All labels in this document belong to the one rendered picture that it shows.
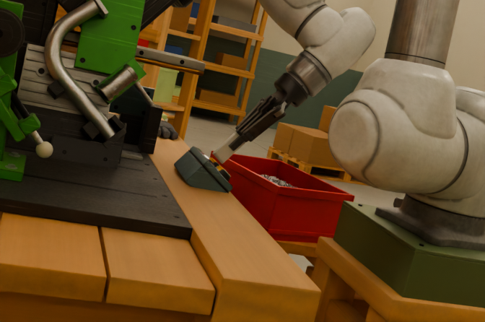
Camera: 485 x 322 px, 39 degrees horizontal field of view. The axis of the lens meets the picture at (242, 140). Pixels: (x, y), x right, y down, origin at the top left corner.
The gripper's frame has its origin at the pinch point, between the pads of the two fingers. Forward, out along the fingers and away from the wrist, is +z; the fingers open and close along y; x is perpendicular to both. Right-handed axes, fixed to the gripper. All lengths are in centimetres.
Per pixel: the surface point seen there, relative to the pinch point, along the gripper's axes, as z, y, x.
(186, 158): 8.2, -2.0, 5.2
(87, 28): 4.9, 1.8, 38.0
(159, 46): -20, 265, -11
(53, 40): 11.3, -2.6, 40.9
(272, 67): -177, 932, -251
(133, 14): -3.8, 3.1, 33.9
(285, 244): 5.3, -6.2, -22.8
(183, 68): -5.0, 13.7, 16.8
